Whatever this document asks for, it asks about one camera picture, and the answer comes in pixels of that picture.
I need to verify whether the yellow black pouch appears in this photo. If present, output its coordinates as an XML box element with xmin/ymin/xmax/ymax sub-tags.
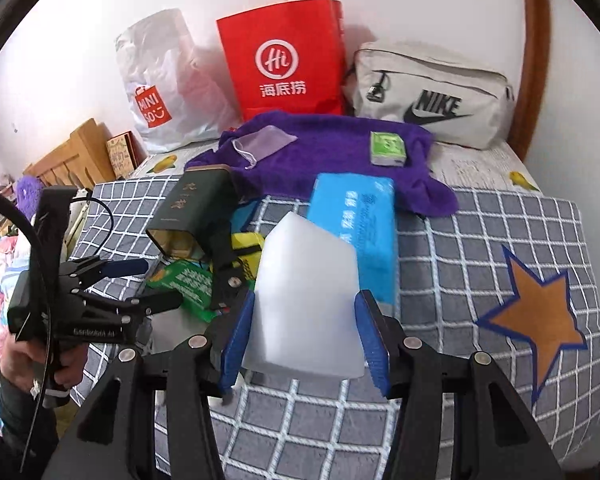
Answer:
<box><xmin>230</xmin><ymin>230</ymin><xmax>267</xmax><ymax>281</ymax></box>

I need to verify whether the green tissue packet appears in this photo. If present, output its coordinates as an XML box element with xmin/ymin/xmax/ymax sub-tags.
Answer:
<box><xmin>370</xmin><ymin>131</ymin><xmax>409</xmax><ymax>167</ymax></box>

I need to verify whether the purple towel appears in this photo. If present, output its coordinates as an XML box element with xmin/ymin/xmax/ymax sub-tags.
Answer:
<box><xmin>185</xmin><ymin>111</ymin><xmax>460</xmax><ymax>218</ymax></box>

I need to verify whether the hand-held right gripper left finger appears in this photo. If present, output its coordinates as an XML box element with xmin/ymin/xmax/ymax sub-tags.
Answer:
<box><xmin>42</xmin><ymin>290</ymin><xmax>257</xmax><ymax>480</ymax></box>

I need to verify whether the light wooden bedside furniture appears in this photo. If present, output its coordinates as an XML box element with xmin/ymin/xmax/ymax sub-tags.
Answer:
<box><xmin>24</xmin><ymin>118</ymin><xmax>118</xmax><ymax>193</ymax></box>

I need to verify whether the fruit print bed sheet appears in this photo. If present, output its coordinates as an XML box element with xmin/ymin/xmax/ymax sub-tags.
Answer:
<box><xmin>130</xmin><ymin>140</ymin><xmax>541</xmax><ymax>193</ymax></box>

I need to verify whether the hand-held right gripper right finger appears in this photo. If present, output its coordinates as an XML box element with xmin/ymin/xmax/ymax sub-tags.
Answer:
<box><xmin>354</xmin><ymin>289</ymin><xmax>563</xmax><ymax>480</ymax></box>

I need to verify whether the grey checked blanket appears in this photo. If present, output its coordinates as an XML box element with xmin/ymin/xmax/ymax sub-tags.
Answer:
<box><xmin>67</xmin><ymin>175</ymin><xmax>600</xmax><ymax>480</ymax></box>

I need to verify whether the translucent organza pouch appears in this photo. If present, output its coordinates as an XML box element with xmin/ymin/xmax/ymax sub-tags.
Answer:
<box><xmin>231</xmin><ymin>126</ymin><xmax>299</xmax><ymax>170</ymax></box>

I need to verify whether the red paper bag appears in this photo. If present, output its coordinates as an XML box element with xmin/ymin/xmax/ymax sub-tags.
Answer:
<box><xmin>216</xmin><ymin>0</ymin><xmax>348</xmax><ymax>123</ymax></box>

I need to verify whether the dark green box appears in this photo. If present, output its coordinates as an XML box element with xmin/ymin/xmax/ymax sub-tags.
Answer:
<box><xmin>145</xmin><ymin>165</ymin><xmax>238</xmax><ymax>261</ymax></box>

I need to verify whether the blue tissue pack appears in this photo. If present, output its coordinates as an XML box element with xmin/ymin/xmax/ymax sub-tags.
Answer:
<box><xmin>307</xmin><ymin>172</ymin><xmax>400</xmax><ymax>311</ymax></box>

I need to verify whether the white plastic bag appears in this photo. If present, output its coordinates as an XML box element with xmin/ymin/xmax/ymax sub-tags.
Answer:
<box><xmin>115</xmin><ymin>8</ymin><xmax>241</xmax><ymax>153</ymax></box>

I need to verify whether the thick black cable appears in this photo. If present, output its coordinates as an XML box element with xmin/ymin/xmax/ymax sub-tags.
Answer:
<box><xmin>0</xmin><ymin>185</ymin><xmax>61</xmax><ymax>461</ymax></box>

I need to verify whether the thin black cable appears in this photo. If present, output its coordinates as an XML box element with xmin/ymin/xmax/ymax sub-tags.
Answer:
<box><xmin>67</xmin><ymin>196</ymin><xmax>115</xmax><ymax>263</ymax></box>

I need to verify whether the brown wooden headboard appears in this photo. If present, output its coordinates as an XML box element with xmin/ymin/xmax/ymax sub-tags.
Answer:
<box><xmin>509</xmin><ymin>0</ymin><xmax>552</xmax><ymax>161</ymax></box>

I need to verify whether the purple fluffy toy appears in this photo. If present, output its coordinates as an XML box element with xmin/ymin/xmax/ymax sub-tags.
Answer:
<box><xmin>14</xmin><ymin>175</ymin><xmax>46</xmax><ymax>218</ymax></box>

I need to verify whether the beige waist bag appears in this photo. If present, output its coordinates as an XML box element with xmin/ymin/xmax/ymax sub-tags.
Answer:
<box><xmin>342</xmin><ymin>42</ymin><xmax>515</xmax><ymax>150</ymax></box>

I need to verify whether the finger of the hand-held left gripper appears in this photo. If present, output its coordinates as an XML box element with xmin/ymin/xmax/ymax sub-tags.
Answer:
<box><xmin>80</xmin><ymin>291</ymin><xmax>184</xmax><ymax>322</ymax></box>
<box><xmin>65</xmin><ymin>258</ymin><xmax>149</xmax><ymax>281</ymax></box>

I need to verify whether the white sponge block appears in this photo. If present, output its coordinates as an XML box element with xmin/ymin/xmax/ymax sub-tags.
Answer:
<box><xmin>241</xmin><ymin>211</ymin><xmax>366</xmax><ymax>378</ymax></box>

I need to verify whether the green snack packet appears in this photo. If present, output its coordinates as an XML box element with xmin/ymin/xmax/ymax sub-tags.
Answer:
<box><xmin>146</xmin><ymin>259</ymin><xmax>218</xmax><ymax>323</ymax></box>

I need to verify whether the person's left forearm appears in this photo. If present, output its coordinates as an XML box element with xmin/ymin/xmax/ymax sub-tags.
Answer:
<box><xmin>0</xmin><ymin>370</ymin><xmax>61</xmax><ymax>480</ymax></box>

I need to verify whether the person's left hand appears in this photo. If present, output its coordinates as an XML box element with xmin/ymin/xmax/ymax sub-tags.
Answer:
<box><xmin>0</xmin><ymin>335</ymin><xmax>87</xmax><ymax>394</ymax></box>

